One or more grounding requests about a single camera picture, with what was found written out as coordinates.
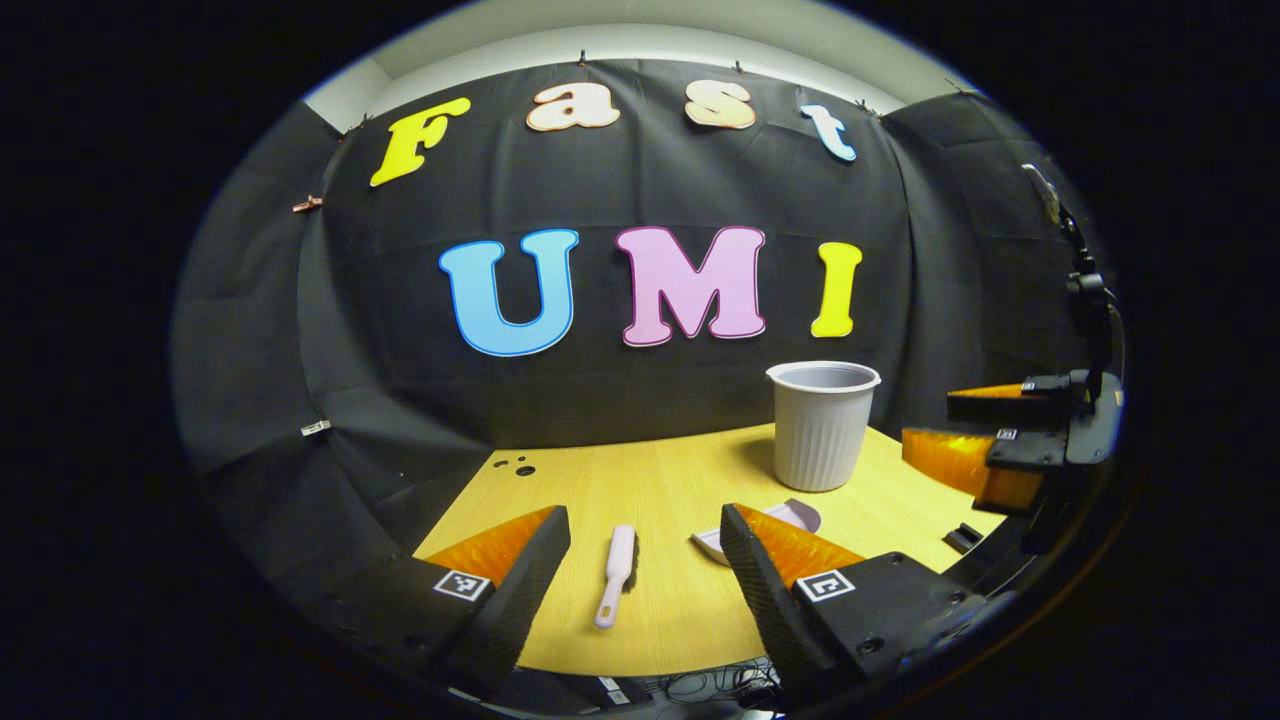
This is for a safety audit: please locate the lilac small broom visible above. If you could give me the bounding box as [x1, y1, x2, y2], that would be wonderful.
[595, 525, 638, 629]

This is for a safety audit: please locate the black backdrop cloth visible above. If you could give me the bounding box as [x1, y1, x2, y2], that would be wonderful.
[170, 58, 1111, 601]

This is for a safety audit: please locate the black cable tangle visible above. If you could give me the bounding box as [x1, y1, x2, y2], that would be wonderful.
[600, 660, 786, 713]

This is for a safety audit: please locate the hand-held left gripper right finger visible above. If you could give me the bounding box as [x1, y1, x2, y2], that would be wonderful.
[720, 503, 991, 701]

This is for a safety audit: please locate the lilac plastic dustpan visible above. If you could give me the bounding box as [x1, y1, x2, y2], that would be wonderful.
[690, 498, 823, 567]

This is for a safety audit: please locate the wooden desktop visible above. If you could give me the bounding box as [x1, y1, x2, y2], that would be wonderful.
[413, 425, 1006, 678]

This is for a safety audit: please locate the white ribbed garbage bin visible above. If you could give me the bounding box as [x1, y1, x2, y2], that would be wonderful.
[766, 361, 882, 493]

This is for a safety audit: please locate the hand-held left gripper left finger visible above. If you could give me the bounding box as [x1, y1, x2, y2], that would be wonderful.
[335, 505, 571, 693]

